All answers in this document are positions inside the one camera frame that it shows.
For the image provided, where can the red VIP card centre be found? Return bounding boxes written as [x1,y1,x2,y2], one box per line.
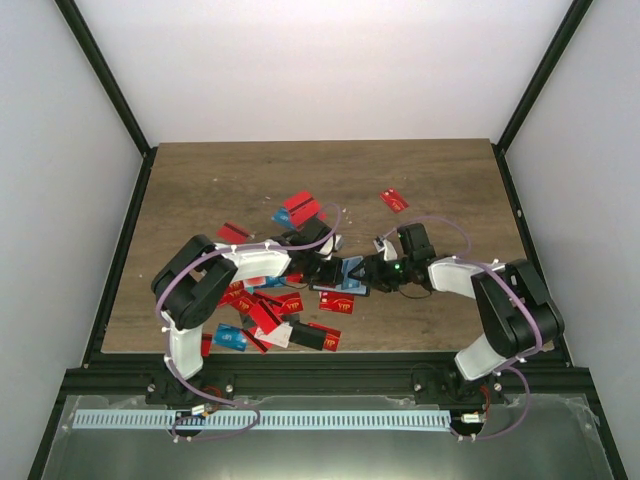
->
[318,291,355,315]

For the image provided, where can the blue card under red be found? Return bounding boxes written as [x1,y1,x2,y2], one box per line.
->
[271,207,296,230]

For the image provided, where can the red striped card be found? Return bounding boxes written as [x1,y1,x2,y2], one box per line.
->
[216,222,250,245]
[289,200,320,228]
[283,191,315,212]

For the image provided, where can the black frame post right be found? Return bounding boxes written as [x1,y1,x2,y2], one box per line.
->
[492,0,595,151]

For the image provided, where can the black frame post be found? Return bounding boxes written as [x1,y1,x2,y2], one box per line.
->
[53,0,153,156]
[492,0,595,151]

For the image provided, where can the black card holder wallet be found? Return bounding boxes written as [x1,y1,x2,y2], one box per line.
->
[309,257,370,297]

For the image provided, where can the red striped card top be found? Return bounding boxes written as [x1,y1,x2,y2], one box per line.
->
[283,191,315,212]

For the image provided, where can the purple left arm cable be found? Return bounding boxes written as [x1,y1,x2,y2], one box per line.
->
[155,202,345,444]

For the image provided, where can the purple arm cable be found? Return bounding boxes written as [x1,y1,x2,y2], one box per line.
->
[377,215,545,441]
[155,202,345,444]

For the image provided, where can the lone red VIP card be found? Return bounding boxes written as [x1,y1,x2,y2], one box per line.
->
[379,188,409,214]

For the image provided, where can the black front frame rail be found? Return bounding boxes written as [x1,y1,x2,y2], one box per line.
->
[59,352,597,408]

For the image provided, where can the white card front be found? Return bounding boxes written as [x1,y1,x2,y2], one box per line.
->
[254,323,292,348]

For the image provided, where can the red striped card left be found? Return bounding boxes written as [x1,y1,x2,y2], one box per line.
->
[216,222,250,245]

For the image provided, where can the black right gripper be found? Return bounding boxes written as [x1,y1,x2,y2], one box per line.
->
[348,254,414,293]

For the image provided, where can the red VIP card front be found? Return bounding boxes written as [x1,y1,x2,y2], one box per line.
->
[310,322,342,352]

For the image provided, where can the light blue slotted cable duct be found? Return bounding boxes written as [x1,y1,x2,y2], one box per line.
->
[72,409,451,432]

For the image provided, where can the black card carried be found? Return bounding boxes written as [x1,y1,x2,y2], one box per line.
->
[289,322,327,351]

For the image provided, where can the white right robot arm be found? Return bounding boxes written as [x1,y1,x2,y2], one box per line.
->
[348,223,565,403]

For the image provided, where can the black frame post left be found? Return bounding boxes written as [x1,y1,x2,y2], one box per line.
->
[53,0,153,156]

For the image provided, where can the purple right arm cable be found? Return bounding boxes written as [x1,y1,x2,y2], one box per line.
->
[377,215,545,441]

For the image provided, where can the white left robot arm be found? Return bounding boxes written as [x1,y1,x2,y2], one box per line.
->
[151,217,343,404]

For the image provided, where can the blue card front left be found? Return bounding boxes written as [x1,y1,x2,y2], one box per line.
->
[213,323,248,352]

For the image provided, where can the blue VIP card carried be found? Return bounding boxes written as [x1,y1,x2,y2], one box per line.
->
[341,256,368,296]

